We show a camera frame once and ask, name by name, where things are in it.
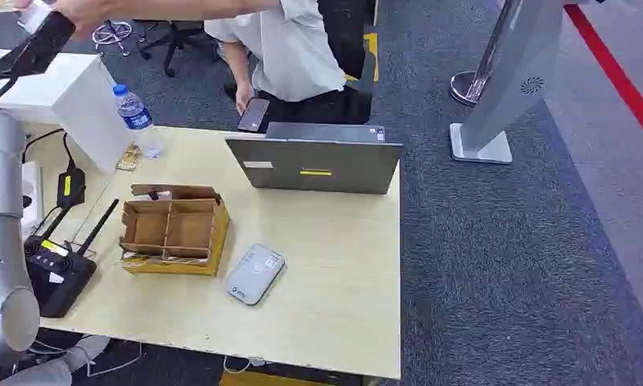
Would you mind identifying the black office chair base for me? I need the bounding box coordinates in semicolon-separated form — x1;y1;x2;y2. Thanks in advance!
136;20;222;79

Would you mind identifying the black router with antennas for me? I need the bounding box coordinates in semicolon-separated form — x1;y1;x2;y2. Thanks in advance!
23;198;121;319

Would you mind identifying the black angular device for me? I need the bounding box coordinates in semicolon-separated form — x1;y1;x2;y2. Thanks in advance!
0;10;77;110

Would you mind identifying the black smartphone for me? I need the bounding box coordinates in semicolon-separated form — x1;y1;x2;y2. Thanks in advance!
237;97;271;133

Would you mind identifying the chrome stanchion post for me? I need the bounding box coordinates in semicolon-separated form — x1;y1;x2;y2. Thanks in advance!
449;0;526;108

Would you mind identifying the yellow and black post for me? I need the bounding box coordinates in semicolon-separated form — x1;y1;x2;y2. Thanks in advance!
344;31;380;98

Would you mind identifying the white power strip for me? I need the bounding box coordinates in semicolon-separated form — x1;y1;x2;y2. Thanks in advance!
20;160;45;231

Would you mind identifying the red floor tape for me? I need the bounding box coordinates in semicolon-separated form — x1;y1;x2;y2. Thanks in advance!
563;4;643;154

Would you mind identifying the wooden card box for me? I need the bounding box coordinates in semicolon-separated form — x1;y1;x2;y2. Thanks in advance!
118;183;231;277

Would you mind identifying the standing person's hand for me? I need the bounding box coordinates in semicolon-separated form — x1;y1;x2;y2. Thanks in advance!
52;0;117;40

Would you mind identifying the grey card reader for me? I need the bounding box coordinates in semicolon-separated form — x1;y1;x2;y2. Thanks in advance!
225;243;287;307

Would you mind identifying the yellow box under desk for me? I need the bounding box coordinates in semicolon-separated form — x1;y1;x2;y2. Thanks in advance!
219;370;334;386

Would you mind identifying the black power adapter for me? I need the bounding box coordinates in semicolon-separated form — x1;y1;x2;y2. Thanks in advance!
55;132;87;210

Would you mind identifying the seated person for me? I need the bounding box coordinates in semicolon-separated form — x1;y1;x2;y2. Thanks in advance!
204;0;380;127

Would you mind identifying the grey kiosk stand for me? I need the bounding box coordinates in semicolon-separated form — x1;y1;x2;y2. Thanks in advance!
448;0;568;166

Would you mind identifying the small golden ornament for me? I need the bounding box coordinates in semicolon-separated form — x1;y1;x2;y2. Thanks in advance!
115;143;144;173

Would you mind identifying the chrome chair base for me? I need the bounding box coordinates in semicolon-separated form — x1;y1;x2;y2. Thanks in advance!
91;20;134;58

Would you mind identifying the seated person's hand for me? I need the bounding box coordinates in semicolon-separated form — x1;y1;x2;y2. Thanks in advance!
234;82;256;117

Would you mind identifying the white cable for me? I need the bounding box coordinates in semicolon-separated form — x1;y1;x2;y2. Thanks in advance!
222;355;270;375

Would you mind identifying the grey laptop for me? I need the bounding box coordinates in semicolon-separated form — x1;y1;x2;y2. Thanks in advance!
225;121;404;196

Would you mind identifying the clear water bottle blue cap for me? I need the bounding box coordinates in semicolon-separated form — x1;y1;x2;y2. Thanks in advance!
112;84;166;161

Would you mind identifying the white box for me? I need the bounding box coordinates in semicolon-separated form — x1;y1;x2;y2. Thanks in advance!
0;52;134;175

